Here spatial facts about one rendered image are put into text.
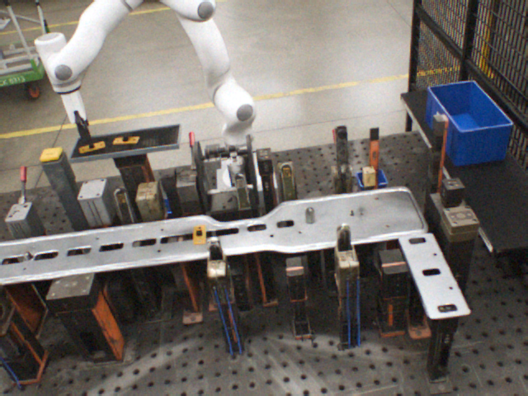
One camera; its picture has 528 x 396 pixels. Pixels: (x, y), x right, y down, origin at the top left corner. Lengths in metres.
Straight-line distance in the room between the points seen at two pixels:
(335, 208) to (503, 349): 0.63
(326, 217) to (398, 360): 0.46
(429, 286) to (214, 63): 0.99
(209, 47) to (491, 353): 1.27
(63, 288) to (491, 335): 1.24
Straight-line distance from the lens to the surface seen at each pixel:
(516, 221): 1.55
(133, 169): 1.80
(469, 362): 1.62
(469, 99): 1.98
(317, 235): 1.50
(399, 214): 1.57
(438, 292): 1.37
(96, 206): 1.69
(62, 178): 1.88
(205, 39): 1.76
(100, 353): 1.71
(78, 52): 1.57
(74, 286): 1.51
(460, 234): 1.49
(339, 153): 1.60
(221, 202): 1.72
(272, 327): 1.67
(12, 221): 1.81
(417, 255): 1.45
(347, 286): 1.40
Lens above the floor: 2.03
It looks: 38 degrees down
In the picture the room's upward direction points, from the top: 9 degrees counter-clockwise
